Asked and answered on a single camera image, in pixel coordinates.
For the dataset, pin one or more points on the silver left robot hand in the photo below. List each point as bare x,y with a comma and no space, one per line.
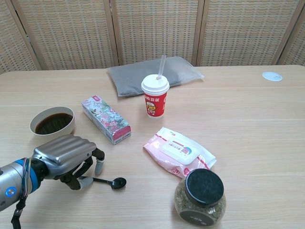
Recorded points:
64,150

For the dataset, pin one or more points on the black plastic spoon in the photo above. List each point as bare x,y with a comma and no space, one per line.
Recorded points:
118,183

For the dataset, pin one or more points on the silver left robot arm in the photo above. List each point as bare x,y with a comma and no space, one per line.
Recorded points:
13,183

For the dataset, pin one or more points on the beige bowl with dark liquid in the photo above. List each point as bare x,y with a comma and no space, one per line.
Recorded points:
53,122

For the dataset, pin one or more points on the floral print carton box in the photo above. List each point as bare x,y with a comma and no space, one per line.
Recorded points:
106,118

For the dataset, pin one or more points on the grey filled plastic bag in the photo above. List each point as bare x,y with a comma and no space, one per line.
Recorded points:
133,76

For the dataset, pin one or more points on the red paper cup white lid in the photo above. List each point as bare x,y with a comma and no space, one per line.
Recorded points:
155,100

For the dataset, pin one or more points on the pink wet wipes pack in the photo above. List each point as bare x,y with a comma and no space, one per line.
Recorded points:
178,152

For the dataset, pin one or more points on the translucent plastic straw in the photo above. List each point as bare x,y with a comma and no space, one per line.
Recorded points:
161,66

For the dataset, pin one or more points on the glass jar with black lid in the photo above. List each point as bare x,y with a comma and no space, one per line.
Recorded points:
202,198

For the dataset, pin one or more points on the woven folding screen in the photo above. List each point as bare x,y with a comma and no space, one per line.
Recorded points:
152,31

